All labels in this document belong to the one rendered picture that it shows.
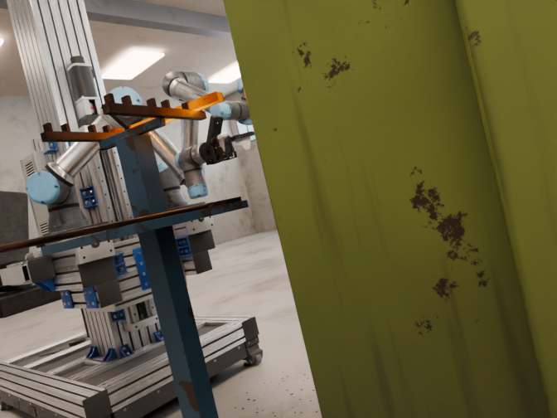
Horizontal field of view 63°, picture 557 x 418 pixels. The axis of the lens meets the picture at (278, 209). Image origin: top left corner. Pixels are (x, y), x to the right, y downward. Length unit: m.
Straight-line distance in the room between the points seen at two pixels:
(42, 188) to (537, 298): 1.57
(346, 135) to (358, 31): 0.17
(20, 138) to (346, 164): 9.13
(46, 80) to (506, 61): 2.00
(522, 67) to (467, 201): 0.22
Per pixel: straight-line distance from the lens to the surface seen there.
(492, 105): 0.61
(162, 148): 1.90
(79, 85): 2.24
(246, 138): 1.66
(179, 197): 2.17
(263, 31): 0.91
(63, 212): 1.94
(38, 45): 2.36
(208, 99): 1.16
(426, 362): 0.83
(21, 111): 9.91
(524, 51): 0.61
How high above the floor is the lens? 0.74
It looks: 1 degrees down
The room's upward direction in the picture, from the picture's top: 13 degrees counter-clockwise
